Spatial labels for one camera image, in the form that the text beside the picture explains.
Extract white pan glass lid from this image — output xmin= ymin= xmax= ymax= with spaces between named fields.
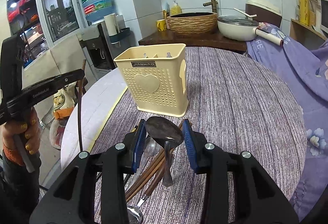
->
xmin=217 ymin=8 xmax=284 ymax=46

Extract grey water dispenser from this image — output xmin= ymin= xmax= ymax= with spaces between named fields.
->
xmin=78 ymin=15 xmax=131 ymax=80

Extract white brown rice cooker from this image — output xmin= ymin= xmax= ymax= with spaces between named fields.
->
xmin=245 ymin=0 xmax=282 ymax=27

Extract yellow soap dispenser bottle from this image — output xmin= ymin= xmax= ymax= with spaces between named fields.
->
xmin=170 ymin=0 xmax=182 ymax=16

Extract small silver spoon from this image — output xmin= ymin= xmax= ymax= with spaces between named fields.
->
xmin=128 ymin=136 xmax=161 ymax=189

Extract brass faucet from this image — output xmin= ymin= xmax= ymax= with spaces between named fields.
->
xmin=203 ymin=0 xmax=218 ymax=13

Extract brown wooden chopstick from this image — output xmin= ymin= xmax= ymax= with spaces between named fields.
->
xmin=126 ymin=116 xmax=183 ymax=201
xmin=125 ymin=149 xmax=165 ymax=202

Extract large dark metal spoon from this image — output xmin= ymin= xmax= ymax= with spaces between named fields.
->
xmin=145 ymin=116 xmax=184 ymax=187

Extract dark wooden counter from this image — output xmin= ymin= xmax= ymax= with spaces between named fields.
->
xmin=138 ymin=30 xmax=247 ymax=54

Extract purple floral cloth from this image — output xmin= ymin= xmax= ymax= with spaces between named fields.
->
xmin=247 ymin=23 xmax=327 ymax=223

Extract silver spoon wooden handle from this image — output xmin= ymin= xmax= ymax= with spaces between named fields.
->
xmin=127 ymin=163 xmax=165 ymax=224

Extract woven pattern basin sink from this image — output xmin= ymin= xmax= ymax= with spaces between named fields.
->
xmin=166 ymin=12 xmax=218 ymax=36

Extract snack bag on stool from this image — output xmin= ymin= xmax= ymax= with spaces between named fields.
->
xmin=49 ymin=81 xmax=77 ymax=150

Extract cream plastic utensil holder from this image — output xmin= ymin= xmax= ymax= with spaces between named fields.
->
xmin=114 ymin=44 xmax=188 ymax=117

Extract yellow box on shelf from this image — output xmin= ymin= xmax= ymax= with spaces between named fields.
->
xmin=299 ymin=0 xmax=310 ymax=26

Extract left hand yellow nails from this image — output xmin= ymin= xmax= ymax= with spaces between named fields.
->
xmin=1 ymin=107 xmax=41 ymax=155

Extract yellow mug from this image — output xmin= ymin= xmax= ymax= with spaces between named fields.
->
xmin=156 ymin=19 xmax=167 ymax=31

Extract sliding glass window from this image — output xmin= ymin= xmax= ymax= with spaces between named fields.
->
xmin=7 ymin=0 xmax=87 ymax=66

